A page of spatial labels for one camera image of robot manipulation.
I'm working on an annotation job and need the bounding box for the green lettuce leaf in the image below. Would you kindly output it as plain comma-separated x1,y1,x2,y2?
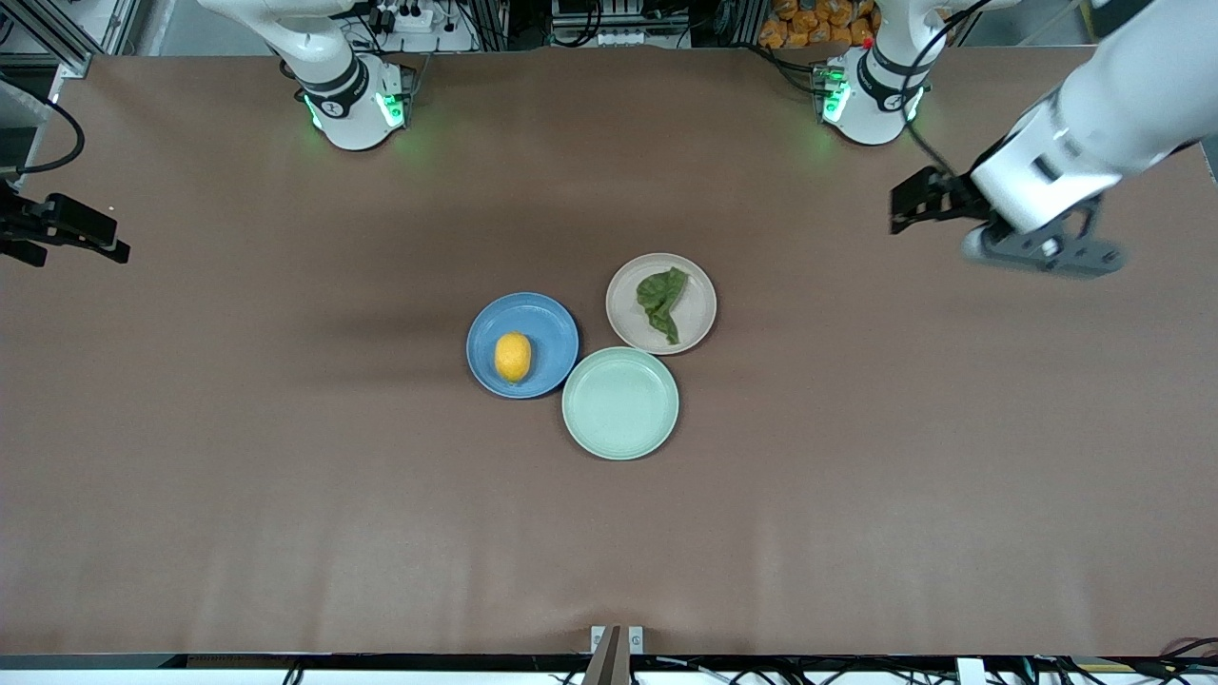
636,266,690,346

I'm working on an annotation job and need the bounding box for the yellow lemon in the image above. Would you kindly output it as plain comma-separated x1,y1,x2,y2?
494,331,533,384

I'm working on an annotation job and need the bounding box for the bag of orange items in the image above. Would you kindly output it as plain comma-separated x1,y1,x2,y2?
758,0,878,50

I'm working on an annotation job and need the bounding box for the beige plate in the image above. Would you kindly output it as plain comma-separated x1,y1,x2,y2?
605,252,718,356

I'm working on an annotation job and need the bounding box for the black and white electronics rack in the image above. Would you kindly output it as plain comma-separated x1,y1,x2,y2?
550,0,693,49

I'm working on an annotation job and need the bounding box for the light green plate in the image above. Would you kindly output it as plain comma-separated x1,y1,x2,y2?
561,346,680,461

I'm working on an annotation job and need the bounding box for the white power strip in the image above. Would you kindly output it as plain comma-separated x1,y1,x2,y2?
366,3,437,35

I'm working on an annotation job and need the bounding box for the blue plate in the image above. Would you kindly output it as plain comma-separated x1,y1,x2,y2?
466,291,580,400

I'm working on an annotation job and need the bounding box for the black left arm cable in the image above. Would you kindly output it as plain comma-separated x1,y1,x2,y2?
898,0,992,182

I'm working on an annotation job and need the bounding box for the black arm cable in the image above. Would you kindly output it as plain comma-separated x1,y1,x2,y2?
0,76,86,176
898,0,992,182

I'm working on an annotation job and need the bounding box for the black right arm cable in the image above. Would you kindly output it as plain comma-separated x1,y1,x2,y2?
0,76,86,176

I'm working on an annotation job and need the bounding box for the black left camera bracket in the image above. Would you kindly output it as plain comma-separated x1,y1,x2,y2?
985,195,1126,277

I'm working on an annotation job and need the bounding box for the aluminium frame profile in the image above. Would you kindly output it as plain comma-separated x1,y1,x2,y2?
0,0,144,79

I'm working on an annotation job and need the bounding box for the metal mounting bracket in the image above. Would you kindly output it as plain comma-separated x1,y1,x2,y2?
590,625,645,656

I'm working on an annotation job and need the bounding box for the brown camera mast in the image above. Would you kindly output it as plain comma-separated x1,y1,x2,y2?
582,625,631,685

